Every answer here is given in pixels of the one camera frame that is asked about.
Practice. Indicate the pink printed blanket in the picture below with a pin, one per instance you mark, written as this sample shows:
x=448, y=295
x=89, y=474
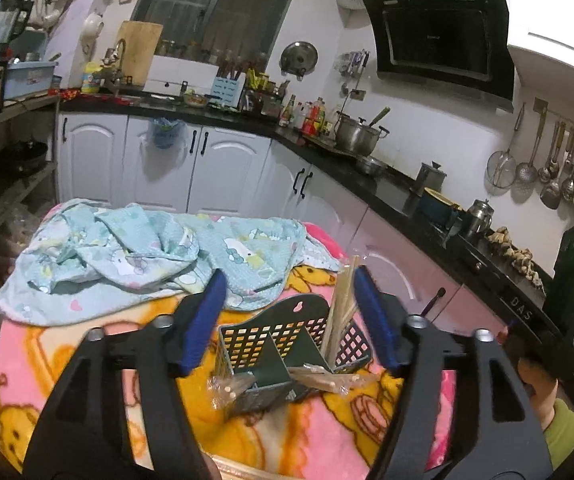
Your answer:
x=92, y=385

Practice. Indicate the wooden cutting board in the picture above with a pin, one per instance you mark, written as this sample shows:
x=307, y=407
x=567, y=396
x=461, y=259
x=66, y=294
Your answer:
x=139, y=52

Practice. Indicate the small steel ladle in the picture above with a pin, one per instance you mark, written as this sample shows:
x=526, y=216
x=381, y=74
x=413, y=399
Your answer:
x=546, y=176

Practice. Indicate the black blender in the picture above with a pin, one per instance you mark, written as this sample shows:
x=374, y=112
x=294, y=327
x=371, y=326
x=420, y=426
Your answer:
x=9, y=15

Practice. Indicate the steel kettle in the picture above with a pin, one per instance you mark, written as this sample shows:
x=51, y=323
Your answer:
x=477, y=217

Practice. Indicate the person's right forearm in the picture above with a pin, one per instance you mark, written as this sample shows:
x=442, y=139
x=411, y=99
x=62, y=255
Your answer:
x=567, y=425

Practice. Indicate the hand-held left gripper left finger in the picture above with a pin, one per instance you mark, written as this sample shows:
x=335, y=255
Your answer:
x=207, y=320

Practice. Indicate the black wok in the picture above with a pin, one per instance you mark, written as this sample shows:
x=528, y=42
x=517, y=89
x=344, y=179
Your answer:
x=24, y=152

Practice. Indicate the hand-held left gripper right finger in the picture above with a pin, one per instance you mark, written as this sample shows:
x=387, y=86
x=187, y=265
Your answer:
x=374, y=320

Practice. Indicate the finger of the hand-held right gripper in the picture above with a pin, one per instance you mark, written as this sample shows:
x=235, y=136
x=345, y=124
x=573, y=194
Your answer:
x=517, y=305

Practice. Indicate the white countertop box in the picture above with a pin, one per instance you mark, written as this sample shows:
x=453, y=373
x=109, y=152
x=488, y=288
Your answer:
x=182, y=72

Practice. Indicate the person's right hand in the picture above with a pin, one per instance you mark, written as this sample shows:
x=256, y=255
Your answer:
x=537, y=385

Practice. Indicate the black range hood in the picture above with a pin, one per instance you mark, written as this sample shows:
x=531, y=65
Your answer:
x=442, y=35

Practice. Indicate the dark blue casserole pot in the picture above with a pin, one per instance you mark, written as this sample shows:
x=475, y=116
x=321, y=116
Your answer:
x=439, y=205

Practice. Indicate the plastic-wrapped chopstick pair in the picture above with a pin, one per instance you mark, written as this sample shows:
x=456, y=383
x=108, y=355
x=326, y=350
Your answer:
x=317, y=377
x=227, y=392

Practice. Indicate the yellow dish soap bottle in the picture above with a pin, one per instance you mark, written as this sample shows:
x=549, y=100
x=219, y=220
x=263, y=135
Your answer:
x=89, y=77

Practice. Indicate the light blue printed cloth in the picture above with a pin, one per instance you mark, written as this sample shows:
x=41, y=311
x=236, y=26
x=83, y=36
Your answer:
x=142, y=255

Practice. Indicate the blue knife block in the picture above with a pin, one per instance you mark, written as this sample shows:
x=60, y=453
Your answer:
x=227, y=87

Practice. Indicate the small steel bowl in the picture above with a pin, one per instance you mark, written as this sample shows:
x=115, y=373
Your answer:
x=369, y=165

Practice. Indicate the black kitchen countertop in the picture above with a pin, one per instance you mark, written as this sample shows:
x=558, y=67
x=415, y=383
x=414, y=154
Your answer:
x=392, y=190

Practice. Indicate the grey lidded jug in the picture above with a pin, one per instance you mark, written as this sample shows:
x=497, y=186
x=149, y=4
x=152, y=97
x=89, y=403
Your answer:
x=429, y=177

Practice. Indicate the steel slotted skimmer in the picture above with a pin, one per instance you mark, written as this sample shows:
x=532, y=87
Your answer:
x=528, y=172

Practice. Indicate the white hanging jug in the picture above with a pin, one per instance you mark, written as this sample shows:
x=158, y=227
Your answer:
x=92, y=27

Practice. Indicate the steel slotted spatula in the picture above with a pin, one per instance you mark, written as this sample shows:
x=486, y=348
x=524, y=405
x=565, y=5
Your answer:
x=551, y=197

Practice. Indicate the steel faucet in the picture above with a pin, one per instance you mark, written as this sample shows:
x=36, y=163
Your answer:
x=117, y=60

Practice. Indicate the green plastic utensil holder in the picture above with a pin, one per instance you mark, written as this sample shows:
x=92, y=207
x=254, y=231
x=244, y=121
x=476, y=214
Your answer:
x=267, y=345

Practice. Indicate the large steel ladle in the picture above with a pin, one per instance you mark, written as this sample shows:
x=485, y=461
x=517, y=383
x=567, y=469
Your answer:
x=568, y=187

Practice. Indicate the blue plastic tub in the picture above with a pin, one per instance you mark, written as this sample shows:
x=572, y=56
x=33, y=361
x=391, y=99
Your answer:
x=29, y=77

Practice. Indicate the large steel stockpot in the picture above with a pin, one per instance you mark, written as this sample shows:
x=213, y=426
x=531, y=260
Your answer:
x=357, y=132

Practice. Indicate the metal shelf rack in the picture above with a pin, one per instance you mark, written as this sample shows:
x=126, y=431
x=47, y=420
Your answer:
x=7, y=110

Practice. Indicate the row of condiment bottles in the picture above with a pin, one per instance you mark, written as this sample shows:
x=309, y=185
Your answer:
x=307, y=115

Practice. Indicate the hanging small utensils cluster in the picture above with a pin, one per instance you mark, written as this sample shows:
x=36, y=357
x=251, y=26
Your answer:
x=354, y=62

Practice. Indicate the hanging steel pot lid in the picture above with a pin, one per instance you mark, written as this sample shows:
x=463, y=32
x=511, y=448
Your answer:
x=299, y=57

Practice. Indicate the dark framed window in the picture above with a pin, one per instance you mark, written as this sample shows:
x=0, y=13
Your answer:
x=217, y=5

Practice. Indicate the pile of ginger roots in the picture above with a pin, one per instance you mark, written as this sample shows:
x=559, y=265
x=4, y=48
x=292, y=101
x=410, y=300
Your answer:
x=512, y=252

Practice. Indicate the bowl with food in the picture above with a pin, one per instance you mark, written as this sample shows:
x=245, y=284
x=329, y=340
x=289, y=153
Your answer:
x=194, y=100

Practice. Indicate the blue hanging bag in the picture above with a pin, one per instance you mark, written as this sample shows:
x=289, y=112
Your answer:
x=167, y=132

